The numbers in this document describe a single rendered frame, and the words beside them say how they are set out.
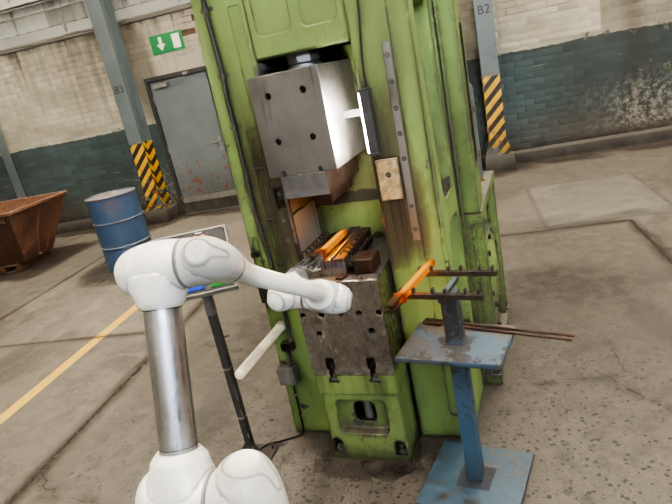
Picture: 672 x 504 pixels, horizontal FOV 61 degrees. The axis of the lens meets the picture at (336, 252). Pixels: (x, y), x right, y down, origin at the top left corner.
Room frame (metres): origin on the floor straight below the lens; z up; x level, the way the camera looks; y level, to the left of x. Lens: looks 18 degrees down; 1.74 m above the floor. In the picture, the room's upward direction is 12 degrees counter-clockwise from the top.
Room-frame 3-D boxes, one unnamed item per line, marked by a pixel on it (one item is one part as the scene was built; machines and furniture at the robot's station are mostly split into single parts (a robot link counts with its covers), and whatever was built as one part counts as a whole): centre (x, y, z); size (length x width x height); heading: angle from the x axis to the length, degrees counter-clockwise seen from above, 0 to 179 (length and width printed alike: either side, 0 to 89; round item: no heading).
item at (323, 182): (2.46, -0.01, 1.32); 0.42 x 0.20 x 0.10; 158
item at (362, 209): (2.74, -0.18, 1.37); 0.41 x 0.10 x 0.91; 68
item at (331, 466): (2.23, 0.09, 0.01); 0.58 x 0.39 x 0.01; 68
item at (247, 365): (2.32, 0.42, 0.62); 0.44 x 0.05 x 0.05; 158
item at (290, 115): (2.45, -0.05, 1.56); 0.42 x 0.39 x 0.40; 158
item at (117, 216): (6.60, 2.42, 0.44); 0.59 x 0.59 x 0.88
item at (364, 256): (2.26, -0.12, 0.95); 0.12 x 0.08 x 0.06; 158
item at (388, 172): (2.27, -0.27, 1.27); 0.09 x 0.02 x 0.17; 68
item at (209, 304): (2.41, 0.61, 0.54); 0.04 x 0.04 x 1.08; 68
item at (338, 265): (2.46, -0.01, 0.96); 0.42 x 0.20 x 0.09; 158
